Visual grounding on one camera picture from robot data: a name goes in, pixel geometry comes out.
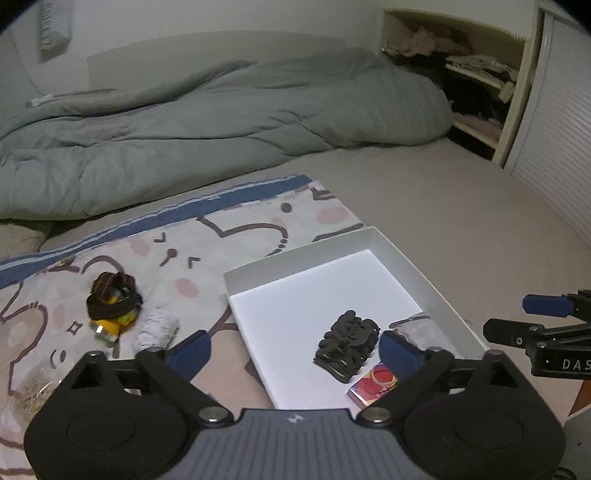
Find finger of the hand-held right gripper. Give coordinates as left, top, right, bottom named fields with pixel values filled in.
left=483, top=318, right=591, bottom=347
left=523, top=290, right=591, bottom=319

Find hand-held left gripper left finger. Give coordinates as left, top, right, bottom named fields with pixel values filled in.
left=55, top=330, right=235, bottom=428

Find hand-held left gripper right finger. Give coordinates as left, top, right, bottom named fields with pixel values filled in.
left=355, top=331, right=534, bottom=428

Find grey plastic packet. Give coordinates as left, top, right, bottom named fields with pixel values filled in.
left=390, top=314, right=440, bottom=352

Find blue and red card box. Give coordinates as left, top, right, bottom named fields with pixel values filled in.
left=346, top=362, right=399, bottom=407

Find dark brown hair claw clip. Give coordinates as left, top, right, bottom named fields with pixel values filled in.
left=314, top=310, right=380, bottom=384

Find yellow headlamp with dark strap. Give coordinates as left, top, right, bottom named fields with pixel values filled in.
left=87, top=271, right=143, bottom=344

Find white cardboard box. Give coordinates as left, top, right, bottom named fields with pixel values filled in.
left=223, top=225, right=490, bottom=409

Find clear bag of rubber bands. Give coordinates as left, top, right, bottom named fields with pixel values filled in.
left=9, top=369, right=65, bottom=416

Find cartoon bear printed blanket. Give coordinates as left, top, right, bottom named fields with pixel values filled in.
left=0, top=174, right=365, bottom=462

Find white panel with orange patch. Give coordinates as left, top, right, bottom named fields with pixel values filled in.
left=561, top=383, right=591, bottom=480

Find bed with beige sheet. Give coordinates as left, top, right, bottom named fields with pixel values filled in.
left=0, top=138, right=591, bottom=480

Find white louvered door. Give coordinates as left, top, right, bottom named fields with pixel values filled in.
left=503, top=4, right=591, bottom=241

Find folded pink clothes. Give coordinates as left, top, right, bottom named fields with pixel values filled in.
left=455, top=114, right=504, bottom=141

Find beige fluffy pillow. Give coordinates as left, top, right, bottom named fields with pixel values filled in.
left=0, top=219, right=51, bottom=261

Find dark clothes pile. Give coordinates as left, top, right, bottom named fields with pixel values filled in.
left=448, top=78, right=509, bottom=123

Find grey quilted duvet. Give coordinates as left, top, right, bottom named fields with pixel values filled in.
left=0, top=46, right=454, bottom=220

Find folded beige clothes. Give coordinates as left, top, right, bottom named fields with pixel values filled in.
left=445, top=54, right=518, bottom=84

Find pink crumpled clothes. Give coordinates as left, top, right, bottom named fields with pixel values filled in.
left=385, top=23, right=467, bottom=56

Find white headboard panel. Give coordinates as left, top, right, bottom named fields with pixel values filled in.
left=87, top=31, right=347, bottom=93

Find cream wall shelf niche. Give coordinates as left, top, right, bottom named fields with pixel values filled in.
left=381, top=8, right=541, bottom=162

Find white wall-mounted unit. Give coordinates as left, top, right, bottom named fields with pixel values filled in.
left=39, top=0, right=75, bottom=63

